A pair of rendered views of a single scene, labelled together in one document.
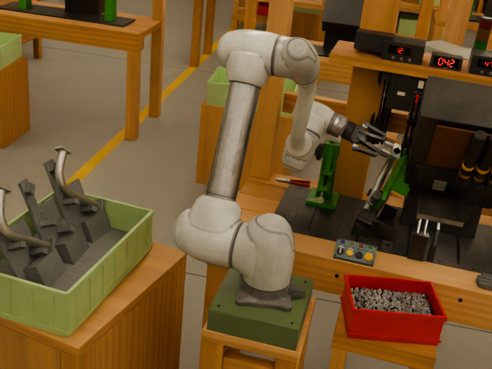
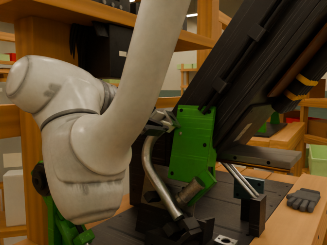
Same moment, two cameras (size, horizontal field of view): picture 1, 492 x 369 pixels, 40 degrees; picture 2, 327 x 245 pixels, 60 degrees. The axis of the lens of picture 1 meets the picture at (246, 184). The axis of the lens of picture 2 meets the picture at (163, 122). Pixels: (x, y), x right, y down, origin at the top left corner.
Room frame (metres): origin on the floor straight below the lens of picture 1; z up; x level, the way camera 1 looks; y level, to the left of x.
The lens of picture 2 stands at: (2.19, 0.16, 1.32)
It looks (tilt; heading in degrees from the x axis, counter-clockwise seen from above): 7 degrees down; 293
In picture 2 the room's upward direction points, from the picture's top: straight up
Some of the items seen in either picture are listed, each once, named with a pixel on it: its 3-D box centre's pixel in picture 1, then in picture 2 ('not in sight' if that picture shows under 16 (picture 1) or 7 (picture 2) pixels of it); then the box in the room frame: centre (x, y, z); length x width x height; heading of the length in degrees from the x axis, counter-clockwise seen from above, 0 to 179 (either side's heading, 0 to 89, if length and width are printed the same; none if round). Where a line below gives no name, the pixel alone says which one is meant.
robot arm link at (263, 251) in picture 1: (266, 248); not in sight; (1.86, -0.09, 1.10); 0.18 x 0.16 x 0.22; 75
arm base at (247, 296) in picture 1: (271, 285); not in sight; (1.85, -0.12, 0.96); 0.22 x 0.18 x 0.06; 88
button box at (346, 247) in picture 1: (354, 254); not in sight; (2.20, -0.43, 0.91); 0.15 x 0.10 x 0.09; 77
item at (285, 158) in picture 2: (440, 198); (230, 152); (2.33, -0.74, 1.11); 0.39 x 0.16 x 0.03; 167
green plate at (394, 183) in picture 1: (403, 173); (196, 141); (2.40, -0.60, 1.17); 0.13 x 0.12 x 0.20; 77
